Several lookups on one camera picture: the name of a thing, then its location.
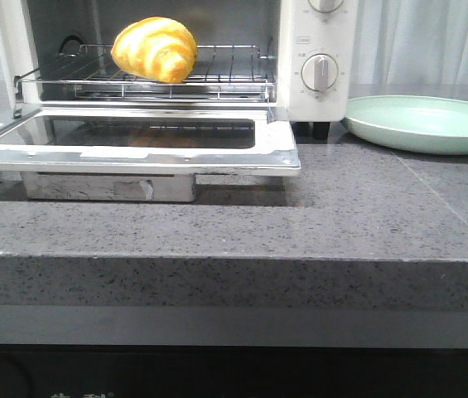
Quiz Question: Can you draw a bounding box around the metal crumb tray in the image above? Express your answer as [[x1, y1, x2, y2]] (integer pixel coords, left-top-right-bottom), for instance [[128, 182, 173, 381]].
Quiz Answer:
[[21, 172, 195, 202]]

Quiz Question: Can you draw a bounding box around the grey timer knob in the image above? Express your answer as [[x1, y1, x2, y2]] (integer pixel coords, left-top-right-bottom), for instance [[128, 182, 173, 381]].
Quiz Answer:
[[301, 54, 338, 92]]

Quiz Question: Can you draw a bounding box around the metal wire oven rack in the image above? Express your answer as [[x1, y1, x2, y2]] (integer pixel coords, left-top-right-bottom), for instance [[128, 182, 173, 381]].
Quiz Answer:
[[14, 44, 277, 103]]

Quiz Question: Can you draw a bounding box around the glass oven door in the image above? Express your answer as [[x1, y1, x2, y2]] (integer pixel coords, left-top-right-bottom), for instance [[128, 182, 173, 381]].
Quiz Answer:
[[0, 104, 301, 177]]

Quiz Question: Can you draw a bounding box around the pale green plate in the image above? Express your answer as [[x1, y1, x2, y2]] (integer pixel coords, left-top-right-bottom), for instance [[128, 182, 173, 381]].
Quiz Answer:
[[342, 95, 468, 155]]

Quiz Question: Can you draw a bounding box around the grey upper oven knob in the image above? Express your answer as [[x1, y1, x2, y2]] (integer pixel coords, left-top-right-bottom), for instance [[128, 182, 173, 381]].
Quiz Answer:
[[308, 0, 344, 13]]

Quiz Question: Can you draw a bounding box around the golden croissant bread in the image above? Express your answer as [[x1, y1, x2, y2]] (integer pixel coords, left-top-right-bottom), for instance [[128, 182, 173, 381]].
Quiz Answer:
[[111, 17, 198, 84]]

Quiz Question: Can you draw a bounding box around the white toaster oven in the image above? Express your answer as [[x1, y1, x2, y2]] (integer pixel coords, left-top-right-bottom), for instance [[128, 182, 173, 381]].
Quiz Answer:
[[0, 1, 358, 138]]

